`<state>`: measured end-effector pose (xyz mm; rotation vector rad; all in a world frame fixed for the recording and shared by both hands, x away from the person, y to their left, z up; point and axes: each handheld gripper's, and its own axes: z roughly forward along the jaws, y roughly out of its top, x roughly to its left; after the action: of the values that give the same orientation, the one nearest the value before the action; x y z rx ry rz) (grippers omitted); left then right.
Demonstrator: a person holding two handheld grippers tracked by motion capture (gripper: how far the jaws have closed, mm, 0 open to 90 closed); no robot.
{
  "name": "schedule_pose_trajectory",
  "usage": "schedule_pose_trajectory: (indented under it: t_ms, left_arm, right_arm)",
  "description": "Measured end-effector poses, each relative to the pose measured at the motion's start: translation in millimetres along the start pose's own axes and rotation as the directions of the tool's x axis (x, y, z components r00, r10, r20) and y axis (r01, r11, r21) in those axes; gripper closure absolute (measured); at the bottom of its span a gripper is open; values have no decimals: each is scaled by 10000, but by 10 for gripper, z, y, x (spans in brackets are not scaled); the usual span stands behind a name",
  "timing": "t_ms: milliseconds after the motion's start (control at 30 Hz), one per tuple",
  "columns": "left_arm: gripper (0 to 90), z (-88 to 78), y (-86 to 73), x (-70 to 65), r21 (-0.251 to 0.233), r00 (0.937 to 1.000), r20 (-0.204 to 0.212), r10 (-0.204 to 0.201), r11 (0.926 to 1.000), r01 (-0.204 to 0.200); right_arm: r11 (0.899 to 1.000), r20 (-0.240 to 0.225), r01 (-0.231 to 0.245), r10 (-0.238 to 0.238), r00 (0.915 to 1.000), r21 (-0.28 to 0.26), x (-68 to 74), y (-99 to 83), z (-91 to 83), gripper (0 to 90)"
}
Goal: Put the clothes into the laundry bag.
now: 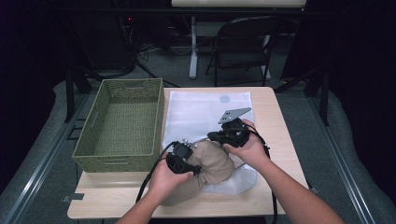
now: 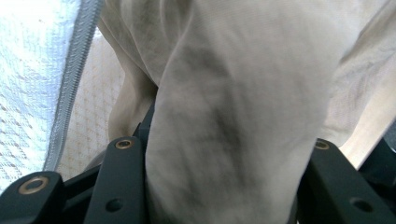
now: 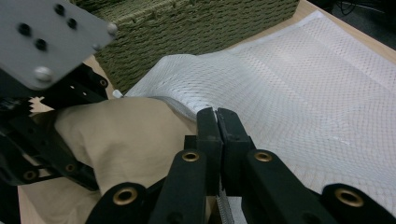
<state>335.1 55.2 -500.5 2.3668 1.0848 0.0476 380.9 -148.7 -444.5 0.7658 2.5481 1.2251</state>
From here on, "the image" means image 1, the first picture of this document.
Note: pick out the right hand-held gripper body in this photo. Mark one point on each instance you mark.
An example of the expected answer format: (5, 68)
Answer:
(235, 133)

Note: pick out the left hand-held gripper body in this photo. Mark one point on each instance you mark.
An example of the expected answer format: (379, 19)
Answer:
(180, 157)

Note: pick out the beige garment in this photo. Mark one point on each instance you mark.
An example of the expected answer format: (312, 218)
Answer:
(214, 161)

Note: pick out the white mesh laundry bag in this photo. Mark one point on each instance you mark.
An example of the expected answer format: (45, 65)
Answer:
(193, 112)

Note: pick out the green woven basket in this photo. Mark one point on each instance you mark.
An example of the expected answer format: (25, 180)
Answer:
(124, 124)

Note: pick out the person's right hand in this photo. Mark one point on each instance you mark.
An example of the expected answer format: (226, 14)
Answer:
(253, 152)

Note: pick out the person's left hand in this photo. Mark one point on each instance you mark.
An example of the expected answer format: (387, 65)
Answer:
(165, 183)

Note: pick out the black folding chair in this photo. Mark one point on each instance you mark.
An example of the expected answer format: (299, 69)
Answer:
(239, 59)

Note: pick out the white desk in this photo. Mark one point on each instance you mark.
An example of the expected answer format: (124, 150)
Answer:
(193, 46)

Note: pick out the black metal stand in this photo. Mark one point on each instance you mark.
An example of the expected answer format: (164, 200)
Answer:
(70, 93)
(324, 99)

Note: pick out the grey tape strip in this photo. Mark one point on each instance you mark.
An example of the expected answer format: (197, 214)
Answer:
(73, 197)

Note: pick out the metal floor rail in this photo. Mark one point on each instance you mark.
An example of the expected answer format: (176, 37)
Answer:
(342, 161)
(46, 161)

